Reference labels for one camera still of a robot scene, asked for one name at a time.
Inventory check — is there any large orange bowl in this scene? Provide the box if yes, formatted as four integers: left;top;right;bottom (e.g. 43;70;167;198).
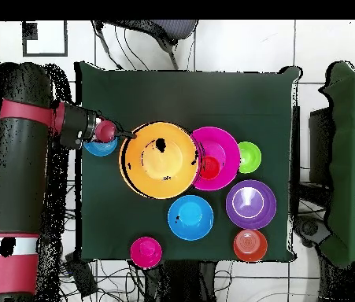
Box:
118;121;200;200

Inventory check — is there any orange cup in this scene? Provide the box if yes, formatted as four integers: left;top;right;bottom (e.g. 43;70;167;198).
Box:
199;156;221;181

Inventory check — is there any large pink bowl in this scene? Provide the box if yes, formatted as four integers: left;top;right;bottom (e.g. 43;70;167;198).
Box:
190;126;242;192

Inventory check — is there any small blue bowl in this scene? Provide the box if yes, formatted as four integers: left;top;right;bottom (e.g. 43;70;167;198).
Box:
83;138;119;157

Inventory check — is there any dark green tablecloth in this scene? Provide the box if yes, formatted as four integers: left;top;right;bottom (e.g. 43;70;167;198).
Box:
73;61;302;263

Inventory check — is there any medium blue bowl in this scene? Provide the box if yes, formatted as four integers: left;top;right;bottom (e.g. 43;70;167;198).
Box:
167;194;215;242

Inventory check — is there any grey mesh office chair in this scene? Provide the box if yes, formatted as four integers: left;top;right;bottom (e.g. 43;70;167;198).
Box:
91;20;199;71

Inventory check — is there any small pink-red bowl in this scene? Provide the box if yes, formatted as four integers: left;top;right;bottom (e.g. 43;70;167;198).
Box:
129;236;163;270

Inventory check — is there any small green bowl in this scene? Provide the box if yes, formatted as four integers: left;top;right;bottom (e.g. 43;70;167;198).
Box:
237;141;262;175

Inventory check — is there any purple bowl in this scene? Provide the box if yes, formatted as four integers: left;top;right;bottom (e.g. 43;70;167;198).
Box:
225;179;278;230

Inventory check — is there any black power strip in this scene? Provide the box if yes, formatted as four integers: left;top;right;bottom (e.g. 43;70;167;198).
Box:
65;254;98;298

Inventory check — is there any small orange bowl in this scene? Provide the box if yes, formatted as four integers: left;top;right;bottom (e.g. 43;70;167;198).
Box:
232;228;268;263

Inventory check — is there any black chair base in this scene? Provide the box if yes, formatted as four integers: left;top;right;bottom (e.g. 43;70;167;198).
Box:
293;215;329;249

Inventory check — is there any green cloth side table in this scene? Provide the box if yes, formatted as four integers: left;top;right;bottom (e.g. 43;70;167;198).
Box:
318;61;355;268

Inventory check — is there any black square floor frame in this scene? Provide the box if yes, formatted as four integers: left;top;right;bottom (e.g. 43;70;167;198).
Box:
21;20;68;58

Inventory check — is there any tangle of floor cables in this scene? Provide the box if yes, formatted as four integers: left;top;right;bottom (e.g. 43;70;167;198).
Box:
60;182;146;302

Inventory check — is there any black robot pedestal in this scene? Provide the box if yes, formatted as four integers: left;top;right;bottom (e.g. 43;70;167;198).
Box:
145;260;219;302

